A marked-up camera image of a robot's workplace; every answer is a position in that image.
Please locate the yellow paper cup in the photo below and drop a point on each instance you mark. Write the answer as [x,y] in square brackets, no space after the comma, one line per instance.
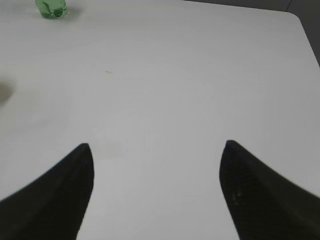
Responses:
[7,90]

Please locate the green plastic soda bottle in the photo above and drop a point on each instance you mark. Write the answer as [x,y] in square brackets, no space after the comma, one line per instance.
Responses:
[52,9]

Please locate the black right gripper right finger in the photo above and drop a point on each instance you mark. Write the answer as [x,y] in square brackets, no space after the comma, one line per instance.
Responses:
[263,204]

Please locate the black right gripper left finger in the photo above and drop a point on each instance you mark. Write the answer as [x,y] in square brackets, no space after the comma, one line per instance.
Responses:
[53,206]

